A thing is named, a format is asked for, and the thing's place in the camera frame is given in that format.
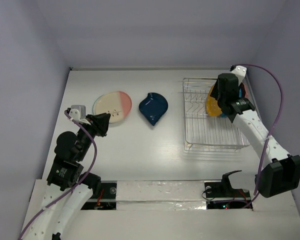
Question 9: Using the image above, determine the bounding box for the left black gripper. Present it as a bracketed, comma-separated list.
[77, 112, 111, 160]

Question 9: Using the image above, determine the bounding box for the yellow dotted plate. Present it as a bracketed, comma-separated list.
[205, 85, 223, 117]

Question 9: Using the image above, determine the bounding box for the pink dotted plate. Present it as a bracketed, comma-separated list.
[239, 82, 249, 99]

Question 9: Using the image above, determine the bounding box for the cream and pink plate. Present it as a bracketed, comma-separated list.
[95, 90, 132, 124]

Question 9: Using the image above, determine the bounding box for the teal dotted plate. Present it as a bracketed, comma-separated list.
[219, 88, 242, 118]

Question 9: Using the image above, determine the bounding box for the dark blue leaf plate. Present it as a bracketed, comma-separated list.
[138, 92, 169, 126]

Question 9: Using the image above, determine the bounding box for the white watermelon pattern plate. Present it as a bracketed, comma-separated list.
[92, 95, 102, 115]

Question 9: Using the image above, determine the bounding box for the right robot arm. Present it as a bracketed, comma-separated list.
[210, 73, 300, 198]

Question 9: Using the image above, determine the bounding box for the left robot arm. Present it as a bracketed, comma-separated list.
[18, 105, 111, 240]

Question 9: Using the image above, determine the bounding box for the silver foil strip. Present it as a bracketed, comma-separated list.
[115, 180, 207, 211]

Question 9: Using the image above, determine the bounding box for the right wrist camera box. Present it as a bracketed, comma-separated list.
[230, 65, 247, 80]

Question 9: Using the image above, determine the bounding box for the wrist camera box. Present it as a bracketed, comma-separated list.
[230, 65, 247, 80]
[65, 105, 86, 122]

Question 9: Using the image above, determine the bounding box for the metal rail at wall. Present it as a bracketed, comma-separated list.
[242, 69, 261, 117]

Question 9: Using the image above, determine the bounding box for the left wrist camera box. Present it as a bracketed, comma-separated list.
[65, 105, 86, 122]

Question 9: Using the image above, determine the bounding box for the wire dish rack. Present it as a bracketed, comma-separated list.
[182, 77, 250, 152]

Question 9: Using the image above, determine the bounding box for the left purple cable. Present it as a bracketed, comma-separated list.
[17, 109, 98, 240]

